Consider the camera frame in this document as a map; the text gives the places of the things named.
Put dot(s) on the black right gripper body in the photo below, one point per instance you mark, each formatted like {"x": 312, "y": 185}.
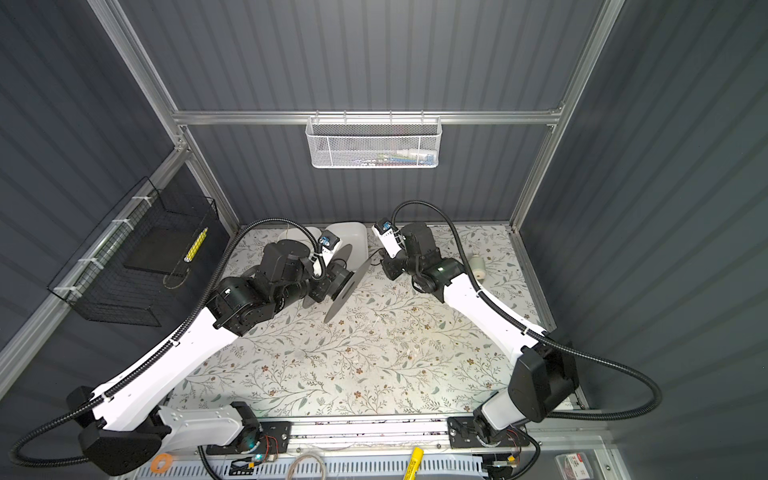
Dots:
{"x": 396, "y": 266}

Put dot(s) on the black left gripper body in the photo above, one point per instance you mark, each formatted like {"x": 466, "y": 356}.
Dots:
{"x": 317, "y": 287}

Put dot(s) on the grey perforated cable spool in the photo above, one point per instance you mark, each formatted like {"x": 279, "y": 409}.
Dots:
{"x": 347, "y": 291}

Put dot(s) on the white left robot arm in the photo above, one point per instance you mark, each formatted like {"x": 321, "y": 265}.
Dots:
{"x": 123, "y": 422}

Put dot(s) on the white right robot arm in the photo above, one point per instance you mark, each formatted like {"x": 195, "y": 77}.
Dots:
{"x": 544, "y": 368}

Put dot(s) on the white plastic bin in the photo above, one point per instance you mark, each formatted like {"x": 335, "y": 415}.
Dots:
{"x": 354, "y": 234}

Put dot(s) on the yellow marker in basket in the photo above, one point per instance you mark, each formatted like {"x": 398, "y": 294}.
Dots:
{"x": 195, "y": 246}

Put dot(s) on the black pad in basket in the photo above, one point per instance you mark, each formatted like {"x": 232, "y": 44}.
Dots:
{"x": 160, "y": 251}

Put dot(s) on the yellow marker front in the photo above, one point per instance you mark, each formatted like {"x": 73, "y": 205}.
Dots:
{"x": 414, "y": 463}

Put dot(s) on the orange tape roll front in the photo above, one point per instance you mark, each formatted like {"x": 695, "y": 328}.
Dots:
{"x": 161, "y": 463}

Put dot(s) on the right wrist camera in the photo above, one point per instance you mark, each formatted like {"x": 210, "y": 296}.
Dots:
{"x": 387, "y": 235}

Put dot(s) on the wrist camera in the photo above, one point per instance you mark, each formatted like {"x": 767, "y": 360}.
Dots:
{"x": 387, "y": 235}
{"x": 330, "y": 244}

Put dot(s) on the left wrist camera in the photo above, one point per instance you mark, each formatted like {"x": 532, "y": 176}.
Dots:
{"x": 330, "y": 244}

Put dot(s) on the white bin with yellow cable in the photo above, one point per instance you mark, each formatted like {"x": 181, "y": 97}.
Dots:
{"x": 299, "y": 235}

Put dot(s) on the white wire mesh basket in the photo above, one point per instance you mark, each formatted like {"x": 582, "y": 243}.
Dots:
{"x": 390, "y": 143}

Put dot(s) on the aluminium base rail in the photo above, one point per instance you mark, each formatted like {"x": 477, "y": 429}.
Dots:
{"x": 434, "y": 433}

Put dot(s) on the black wire wall basket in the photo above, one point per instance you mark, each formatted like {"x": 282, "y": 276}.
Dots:
{"x": 135, "y": 271}

